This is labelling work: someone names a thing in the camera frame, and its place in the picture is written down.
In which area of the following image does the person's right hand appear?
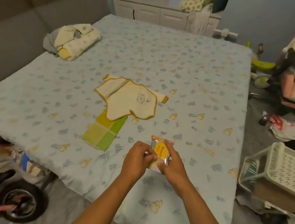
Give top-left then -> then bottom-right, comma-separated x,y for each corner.
154,139 -> 194,190

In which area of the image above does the green baby cloth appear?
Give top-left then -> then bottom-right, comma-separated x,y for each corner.
80,106 -> 128,153

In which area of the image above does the orange foil packet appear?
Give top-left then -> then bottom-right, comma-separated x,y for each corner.
146,134 -> 176,176

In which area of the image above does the dotted cream blanket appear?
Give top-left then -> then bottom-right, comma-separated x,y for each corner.
52,21 -> 103,63

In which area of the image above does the white red plastic bag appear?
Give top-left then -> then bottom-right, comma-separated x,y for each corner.
266,114 -> 295,143

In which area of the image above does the grey padded headboard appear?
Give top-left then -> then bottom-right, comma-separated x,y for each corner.
0,0 -> 112,99

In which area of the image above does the white window seat cabinet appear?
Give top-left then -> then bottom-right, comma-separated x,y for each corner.
109,0 -> 224,38

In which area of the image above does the pink black balance bike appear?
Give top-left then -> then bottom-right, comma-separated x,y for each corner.
0,168 -> 51,224

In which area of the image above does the person's left forearm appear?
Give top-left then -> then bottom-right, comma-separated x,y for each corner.
67,172 -> 138,224

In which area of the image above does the white hanging cloth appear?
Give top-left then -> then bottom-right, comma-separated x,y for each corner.
185,3 -> 214,36

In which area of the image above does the grey cloth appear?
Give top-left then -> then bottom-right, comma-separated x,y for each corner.
42,27 -> 62,56

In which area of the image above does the cream patterned cloth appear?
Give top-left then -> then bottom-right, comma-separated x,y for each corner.
180,0 -> 214,14

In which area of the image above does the clear bag blue tape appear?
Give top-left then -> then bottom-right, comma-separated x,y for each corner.
10,148 -> 46,177

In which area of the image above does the person's right forearm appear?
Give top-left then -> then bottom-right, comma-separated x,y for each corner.
173,180 -> 237,224

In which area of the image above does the person's left hand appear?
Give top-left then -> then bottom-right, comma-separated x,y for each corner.
120,140 -> 160,186

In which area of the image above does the cream yellow-trimmed baby garment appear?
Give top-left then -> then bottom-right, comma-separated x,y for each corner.
92,73 -> 170,126

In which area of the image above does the white pipe valve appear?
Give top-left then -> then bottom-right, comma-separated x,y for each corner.
212,28 -> 239,43

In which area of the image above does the white plastic basket cart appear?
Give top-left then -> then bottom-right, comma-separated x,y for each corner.
235,139 -> 295,217

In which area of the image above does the blue patterned bed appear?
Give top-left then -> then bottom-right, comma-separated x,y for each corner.
0,5 -> 256,224

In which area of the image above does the green ride-on toy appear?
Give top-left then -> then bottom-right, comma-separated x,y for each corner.
243,41 -> 278,90

